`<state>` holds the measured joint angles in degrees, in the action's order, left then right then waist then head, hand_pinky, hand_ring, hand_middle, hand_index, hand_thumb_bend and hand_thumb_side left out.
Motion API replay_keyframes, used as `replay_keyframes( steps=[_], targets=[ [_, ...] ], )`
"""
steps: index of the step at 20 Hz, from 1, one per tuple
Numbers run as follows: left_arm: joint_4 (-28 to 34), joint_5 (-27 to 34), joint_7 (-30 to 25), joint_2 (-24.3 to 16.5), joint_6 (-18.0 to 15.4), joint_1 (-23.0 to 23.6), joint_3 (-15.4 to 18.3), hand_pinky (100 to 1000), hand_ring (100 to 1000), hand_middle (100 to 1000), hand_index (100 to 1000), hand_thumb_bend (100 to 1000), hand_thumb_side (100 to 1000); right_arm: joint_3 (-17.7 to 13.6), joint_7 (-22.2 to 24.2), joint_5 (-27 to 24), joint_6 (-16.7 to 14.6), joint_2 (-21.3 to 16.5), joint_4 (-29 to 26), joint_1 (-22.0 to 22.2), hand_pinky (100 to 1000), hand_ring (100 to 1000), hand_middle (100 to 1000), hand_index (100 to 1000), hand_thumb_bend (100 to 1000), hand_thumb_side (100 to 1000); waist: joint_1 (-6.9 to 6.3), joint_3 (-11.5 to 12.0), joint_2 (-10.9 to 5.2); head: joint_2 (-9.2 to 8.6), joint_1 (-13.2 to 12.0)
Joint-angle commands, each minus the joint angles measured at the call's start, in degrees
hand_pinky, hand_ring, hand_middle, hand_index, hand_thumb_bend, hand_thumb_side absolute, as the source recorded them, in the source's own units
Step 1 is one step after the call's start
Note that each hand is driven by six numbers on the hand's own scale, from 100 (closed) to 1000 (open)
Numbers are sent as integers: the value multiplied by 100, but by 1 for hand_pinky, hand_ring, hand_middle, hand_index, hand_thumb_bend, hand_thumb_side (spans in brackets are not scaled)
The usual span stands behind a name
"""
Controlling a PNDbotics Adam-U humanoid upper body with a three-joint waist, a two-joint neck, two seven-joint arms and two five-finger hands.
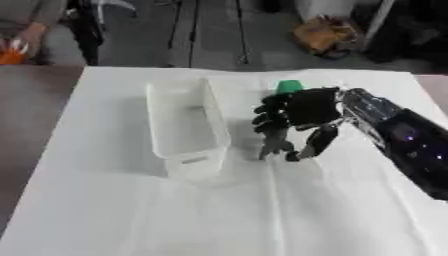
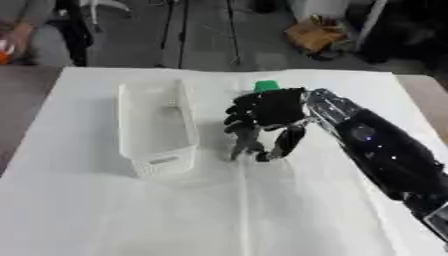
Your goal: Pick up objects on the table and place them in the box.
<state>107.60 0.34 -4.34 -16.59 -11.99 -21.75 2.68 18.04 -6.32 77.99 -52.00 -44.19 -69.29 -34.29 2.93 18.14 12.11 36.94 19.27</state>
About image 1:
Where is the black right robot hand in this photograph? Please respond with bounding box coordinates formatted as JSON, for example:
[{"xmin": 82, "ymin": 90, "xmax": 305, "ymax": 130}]
[{"xmin": 250, "ymin": 86, "xmax": 343, "ymax": 163}]

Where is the white plastic box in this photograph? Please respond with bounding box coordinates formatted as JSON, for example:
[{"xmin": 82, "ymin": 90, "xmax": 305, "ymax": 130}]
[{"xmin": 143, "ymin": 77, "xmax": 233, "ymax": 178}]

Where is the green cup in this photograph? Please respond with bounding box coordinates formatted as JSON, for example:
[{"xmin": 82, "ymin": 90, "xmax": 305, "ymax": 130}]
[{"xmin": 273, "ymin": 79, "xmax": 307, "ymax": 96}]

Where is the tan bag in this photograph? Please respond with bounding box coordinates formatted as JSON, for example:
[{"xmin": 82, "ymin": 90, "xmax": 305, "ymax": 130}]
[{"xmin": 290, "ymin": 15, "xmax": 359, "ymax": 60}]

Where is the black tripod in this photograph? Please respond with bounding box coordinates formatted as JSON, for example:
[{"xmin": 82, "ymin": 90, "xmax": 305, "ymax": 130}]
[{"xmin": 166, "ymin": 0, "xmax": 252, "ymax": 68}]

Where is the person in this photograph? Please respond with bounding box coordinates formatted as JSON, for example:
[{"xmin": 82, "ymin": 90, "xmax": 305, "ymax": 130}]
[{"xmin": 0, "ymin": 0, "xmax": 70, "ymax": 66}]

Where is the orange object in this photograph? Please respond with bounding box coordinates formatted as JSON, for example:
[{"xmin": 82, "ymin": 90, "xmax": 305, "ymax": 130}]
[{"xmin": 0, "ymin": 39, "xmax": 30, "ymax": 66}]

